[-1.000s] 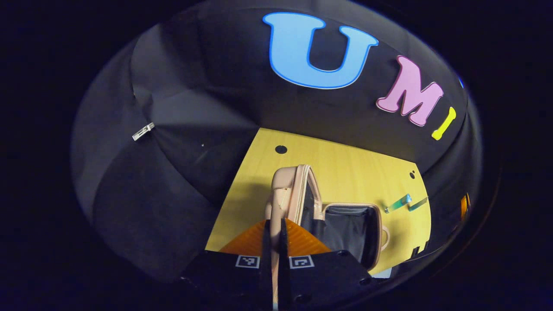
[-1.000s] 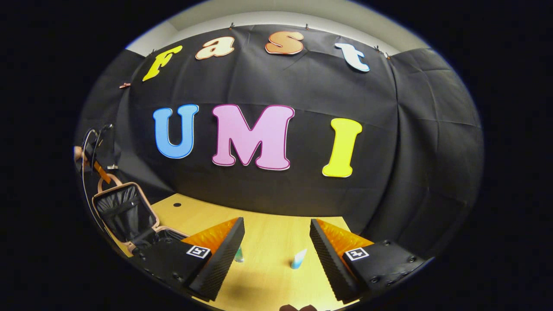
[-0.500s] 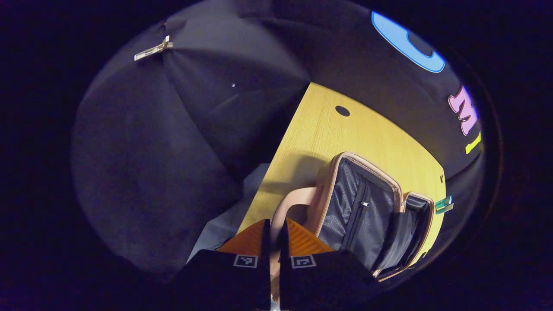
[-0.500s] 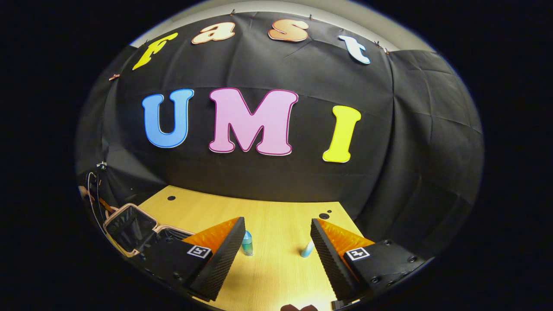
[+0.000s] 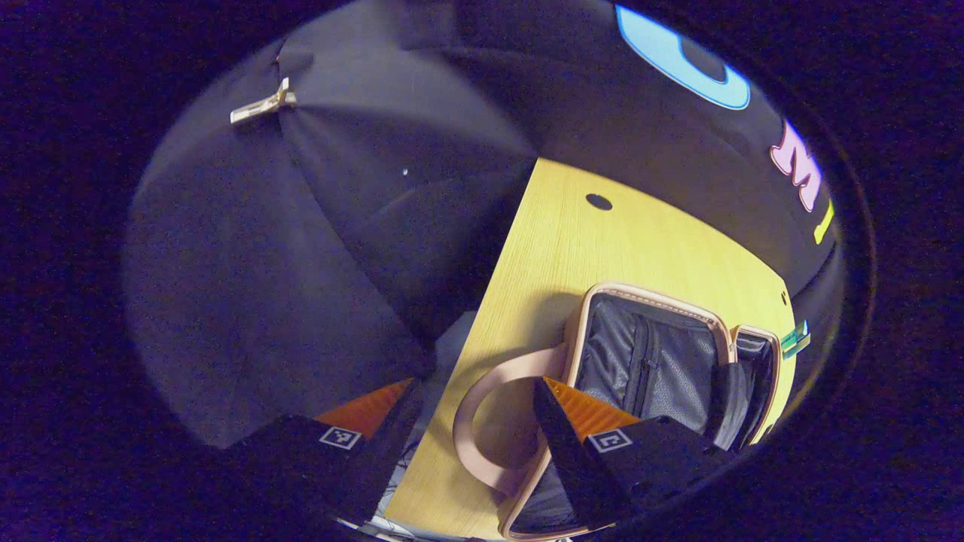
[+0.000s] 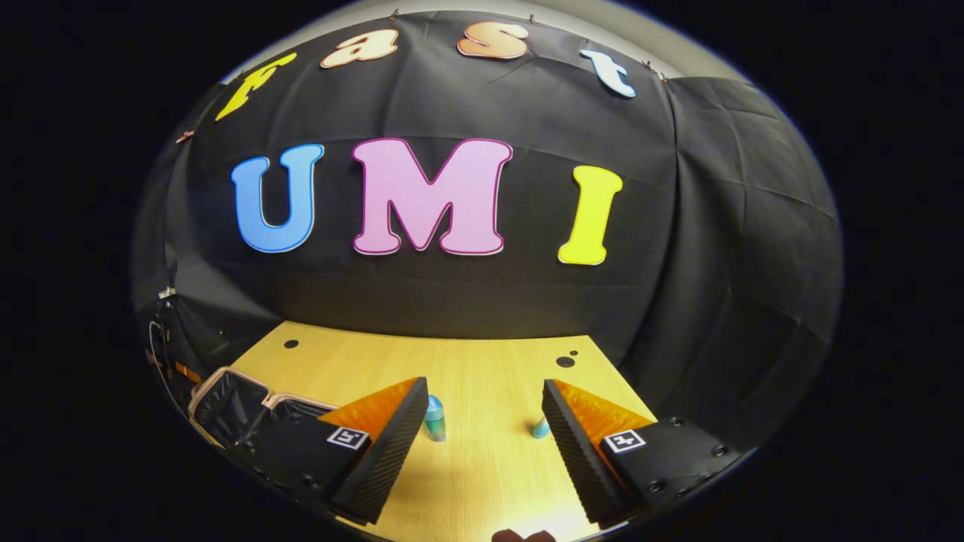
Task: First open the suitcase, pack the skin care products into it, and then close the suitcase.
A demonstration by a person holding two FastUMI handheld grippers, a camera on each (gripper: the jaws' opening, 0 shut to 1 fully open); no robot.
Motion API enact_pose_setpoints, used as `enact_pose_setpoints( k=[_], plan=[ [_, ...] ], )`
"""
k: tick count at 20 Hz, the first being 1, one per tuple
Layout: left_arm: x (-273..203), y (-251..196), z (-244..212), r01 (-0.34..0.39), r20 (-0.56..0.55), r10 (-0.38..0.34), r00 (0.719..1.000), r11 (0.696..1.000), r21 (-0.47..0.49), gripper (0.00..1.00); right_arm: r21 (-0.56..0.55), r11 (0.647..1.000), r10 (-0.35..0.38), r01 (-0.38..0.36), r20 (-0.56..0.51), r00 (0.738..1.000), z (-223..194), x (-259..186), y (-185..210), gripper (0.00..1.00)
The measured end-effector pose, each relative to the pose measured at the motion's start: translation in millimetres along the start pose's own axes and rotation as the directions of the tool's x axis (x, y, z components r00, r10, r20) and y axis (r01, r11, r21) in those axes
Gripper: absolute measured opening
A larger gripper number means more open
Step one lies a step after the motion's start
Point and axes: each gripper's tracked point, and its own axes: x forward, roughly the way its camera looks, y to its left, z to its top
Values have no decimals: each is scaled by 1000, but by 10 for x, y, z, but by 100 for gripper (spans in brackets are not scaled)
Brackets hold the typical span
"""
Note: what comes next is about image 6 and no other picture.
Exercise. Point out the row of small cloth clips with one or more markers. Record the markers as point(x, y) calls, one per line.
point(184, 136)

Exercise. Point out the white tube with blue cap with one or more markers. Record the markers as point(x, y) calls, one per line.
point(540, 430)

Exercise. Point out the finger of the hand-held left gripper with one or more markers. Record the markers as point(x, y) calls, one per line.
point(187, 372)

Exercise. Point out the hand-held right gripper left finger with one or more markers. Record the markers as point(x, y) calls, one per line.
point(301, 452)

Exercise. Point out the pink suitcase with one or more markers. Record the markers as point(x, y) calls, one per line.
point(233, 399)

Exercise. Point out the blue bottle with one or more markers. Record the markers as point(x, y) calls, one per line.
point(435, 421)

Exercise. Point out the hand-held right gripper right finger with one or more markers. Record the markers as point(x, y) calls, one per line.
point(674, 455)

